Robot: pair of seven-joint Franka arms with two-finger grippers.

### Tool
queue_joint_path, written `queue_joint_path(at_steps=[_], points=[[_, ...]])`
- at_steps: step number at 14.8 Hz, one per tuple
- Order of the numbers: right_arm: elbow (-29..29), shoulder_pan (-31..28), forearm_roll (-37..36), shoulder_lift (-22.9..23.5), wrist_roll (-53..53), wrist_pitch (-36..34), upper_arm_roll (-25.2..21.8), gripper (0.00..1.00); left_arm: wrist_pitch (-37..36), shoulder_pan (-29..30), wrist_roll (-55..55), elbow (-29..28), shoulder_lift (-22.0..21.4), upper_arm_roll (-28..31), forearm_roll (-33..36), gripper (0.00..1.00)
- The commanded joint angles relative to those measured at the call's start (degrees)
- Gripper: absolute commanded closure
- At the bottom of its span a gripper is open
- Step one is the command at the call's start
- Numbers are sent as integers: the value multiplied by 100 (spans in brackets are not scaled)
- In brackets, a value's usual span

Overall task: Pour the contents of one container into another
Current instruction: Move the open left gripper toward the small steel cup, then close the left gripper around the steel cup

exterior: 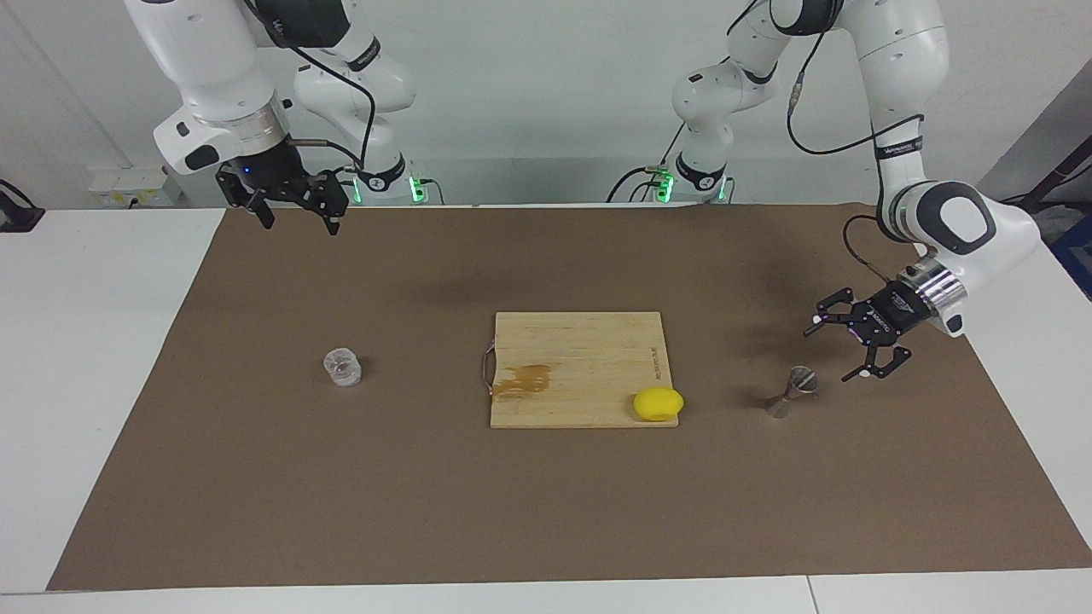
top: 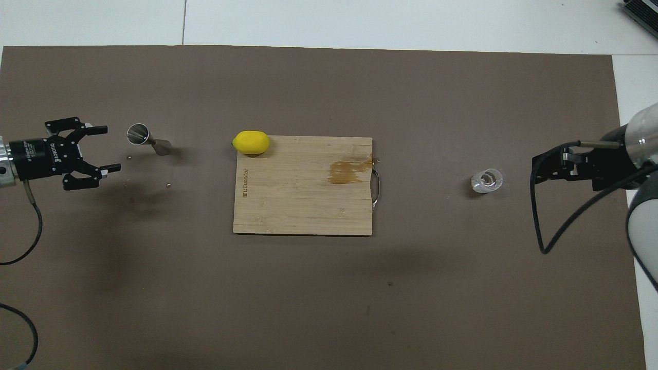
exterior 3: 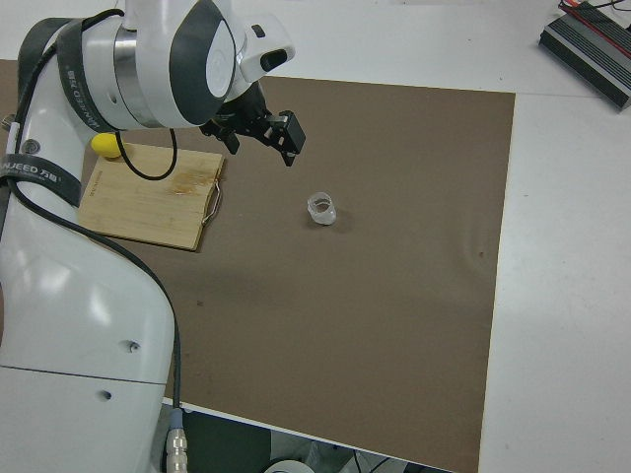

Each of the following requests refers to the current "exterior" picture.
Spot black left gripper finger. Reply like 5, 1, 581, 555
803, 287, 857, 339
840, 345, 913, 384

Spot steel double jigger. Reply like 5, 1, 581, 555
764, 365, 820, 420

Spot small clear glass cup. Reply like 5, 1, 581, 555
322, 347, 364, 390

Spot black stand pole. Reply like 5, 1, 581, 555
994, 136, 1092, 227

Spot blue crate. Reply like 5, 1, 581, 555
1048, 209, 1092, 301

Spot yellow lemon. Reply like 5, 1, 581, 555
633, 386, 685, 423

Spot wooden cutting board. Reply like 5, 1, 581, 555
490, 311, 681, 430

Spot brown table mat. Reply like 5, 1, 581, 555
47, 203, 1092, 591

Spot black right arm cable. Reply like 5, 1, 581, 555
243, 0, 378, 167

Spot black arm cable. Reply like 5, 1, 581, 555
243, 0, 378, 167
725, 0, 926, 287

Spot white wall socket strip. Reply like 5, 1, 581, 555
88, 166, 184, 208

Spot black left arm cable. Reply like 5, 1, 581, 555
725, 0, 926, 287

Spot black clamp mount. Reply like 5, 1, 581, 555
0, 179, 45, 233

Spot black left base cables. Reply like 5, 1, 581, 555
607, 128, 688, 203

